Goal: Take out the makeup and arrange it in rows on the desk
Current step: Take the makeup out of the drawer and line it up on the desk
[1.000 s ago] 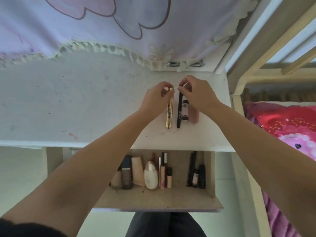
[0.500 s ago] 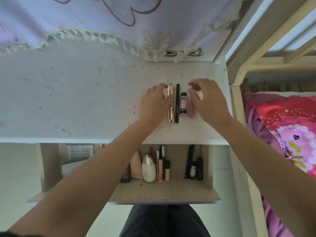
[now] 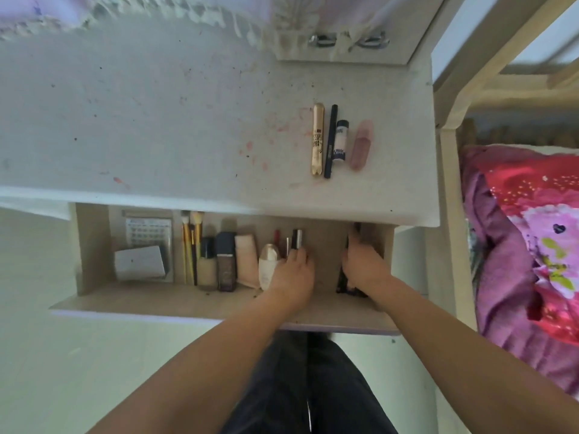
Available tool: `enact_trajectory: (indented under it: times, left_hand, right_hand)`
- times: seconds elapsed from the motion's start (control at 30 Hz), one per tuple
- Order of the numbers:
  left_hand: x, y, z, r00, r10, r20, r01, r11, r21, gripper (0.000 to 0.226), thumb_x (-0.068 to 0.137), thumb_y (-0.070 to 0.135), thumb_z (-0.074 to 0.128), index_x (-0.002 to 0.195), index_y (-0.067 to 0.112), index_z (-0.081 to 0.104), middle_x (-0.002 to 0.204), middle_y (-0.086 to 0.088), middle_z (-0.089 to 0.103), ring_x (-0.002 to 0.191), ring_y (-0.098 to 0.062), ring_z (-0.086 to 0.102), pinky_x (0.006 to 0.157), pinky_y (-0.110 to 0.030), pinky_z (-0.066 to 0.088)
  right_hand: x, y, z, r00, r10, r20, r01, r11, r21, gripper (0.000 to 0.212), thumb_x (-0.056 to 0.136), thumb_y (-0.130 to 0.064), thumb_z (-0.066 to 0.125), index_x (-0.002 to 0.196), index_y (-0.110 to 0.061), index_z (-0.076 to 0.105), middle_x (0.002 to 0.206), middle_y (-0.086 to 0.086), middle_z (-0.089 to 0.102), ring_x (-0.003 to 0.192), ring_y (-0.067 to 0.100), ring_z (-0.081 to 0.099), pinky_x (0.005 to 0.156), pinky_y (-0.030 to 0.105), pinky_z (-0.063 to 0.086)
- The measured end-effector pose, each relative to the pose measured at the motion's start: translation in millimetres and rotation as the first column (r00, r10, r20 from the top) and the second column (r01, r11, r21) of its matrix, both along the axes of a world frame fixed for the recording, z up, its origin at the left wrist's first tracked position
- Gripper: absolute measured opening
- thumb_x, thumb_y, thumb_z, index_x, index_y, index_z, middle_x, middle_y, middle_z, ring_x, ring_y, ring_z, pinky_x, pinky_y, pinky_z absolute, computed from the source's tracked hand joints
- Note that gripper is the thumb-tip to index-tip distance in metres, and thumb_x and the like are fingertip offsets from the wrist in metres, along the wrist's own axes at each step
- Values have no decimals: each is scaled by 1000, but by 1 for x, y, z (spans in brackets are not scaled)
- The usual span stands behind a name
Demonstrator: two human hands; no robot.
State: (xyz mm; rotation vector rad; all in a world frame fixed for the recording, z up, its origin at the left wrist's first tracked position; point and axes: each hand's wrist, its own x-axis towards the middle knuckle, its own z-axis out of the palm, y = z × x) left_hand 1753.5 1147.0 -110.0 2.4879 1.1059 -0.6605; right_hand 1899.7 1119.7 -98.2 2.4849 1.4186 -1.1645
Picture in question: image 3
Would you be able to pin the person's right hand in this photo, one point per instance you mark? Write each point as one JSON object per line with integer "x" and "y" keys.
{"x": 364, "y": 271}

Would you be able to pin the person's left hand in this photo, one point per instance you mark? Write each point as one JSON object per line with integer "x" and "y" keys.
{"x": 291, "y": 280}

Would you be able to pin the white round bottle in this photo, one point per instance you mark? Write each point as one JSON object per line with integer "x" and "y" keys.
{"x": 268, "y": 271}

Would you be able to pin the dark square foundation bottle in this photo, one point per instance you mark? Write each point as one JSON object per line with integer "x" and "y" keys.
{"x": 226, "y": 266}

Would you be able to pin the glass foundation bottle black cap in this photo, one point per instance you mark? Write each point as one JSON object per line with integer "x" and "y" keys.
{"x": 207, "y": 271}

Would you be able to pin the light wooden drawer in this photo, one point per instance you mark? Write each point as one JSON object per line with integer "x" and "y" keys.
{"x": 149, "y": 302}

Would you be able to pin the false eyelash tray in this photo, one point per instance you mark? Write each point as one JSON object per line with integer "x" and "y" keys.
{"x": 149, "y": 230}

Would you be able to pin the black compact with mirror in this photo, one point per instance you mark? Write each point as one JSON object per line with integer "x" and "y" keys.
{"x": 140, "y": 264}

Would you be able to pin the person's left forearm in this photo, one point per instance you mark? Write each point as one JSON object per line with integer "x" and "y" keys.
{"x": 203, "y": 379}

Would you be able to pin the person's right forearm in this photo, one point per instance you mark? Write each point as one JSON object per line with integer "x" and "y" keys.
{"x": 452, "y": 357}

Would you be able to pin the person's grey trousers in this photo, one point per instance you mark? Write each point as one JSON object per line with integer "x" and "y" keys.
{"x": 289, "y": 393}

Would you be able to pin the white table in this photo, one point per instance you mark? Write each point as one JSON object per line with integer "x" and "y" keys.
{"x": 158, "y": 131}

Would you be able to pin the lilac heart print cloth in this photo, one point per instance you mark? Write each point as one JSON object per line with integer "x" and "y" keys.
{"x": 45, "y": 8}

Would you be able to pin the light wooden bed frame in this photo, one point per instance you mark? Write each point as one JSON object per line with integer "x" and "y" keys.
{"x": 448, "y": 176}

